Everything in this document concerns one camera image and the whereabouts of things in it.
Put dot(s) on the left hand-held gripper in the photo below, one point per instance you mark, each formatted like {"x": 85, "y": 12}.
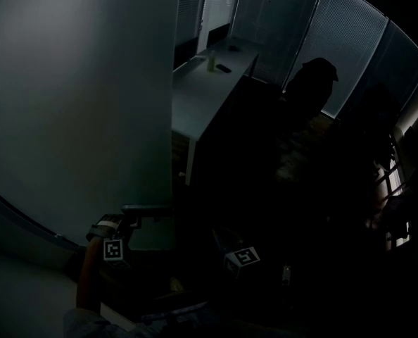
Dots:
{"x": 113, "y": 250}

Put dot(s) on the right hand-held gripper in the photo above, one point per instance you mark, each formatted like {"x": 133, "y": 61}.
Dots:
{"x": 244, "y": 257}

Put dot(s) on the person's left forearm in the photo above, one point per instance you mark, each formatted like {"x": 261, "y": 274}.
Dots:
{"x": 87, "y": 276}

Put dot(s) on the person's shoe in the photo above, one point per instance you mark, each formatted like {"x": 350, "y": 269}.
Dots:
{"x": 176, "y": 284}

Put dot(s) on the person's grey shirt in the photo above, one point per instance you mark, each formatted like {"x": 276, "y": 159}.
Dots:
{"x": 86, "y": 324}

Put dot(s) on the grey chest-worn device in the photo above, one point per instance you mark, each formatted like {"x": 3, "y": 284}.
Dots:
{"x": 177, "y": 312}

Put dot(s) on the black mesh office chair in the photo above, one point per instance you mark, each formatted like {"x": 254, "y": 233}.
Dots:
{"x": 392, "y": 188}

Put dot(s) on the white office desk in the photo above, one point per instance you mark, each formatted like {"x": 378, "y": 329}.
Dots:
{"x": 198, "y": 93}

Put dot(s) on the dark office chair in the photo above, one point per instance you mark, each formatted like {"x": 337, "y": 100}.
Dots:
{"x": 314, "y": 86}

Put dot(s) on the black phone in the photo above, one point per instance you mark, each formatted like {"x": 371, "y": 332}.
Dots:
{"x": 223, "y": 68}

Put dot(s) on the green bottle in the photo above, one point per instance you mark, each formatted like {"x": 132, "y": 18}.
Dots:
{"x": 211, "y": 62}

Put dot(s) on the black computer mouse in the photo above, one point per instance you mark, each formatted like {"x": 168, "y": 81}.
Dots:
{"x": 233, "y": 48}

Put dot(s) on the narrow black desk divider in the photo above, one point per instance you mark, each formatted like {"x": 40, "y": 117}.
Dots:
{"x": 217, "y": 35}

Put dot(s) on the glass partition panel with blinds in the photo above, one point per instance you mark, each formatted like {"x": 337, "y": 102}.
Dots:
{"x": 406, "y": 62}
{"x": 276, "y": 23}
{"x": 189, "y": 9}
{"x": 219, "y": 2}
{"x": 353, "y": 48}

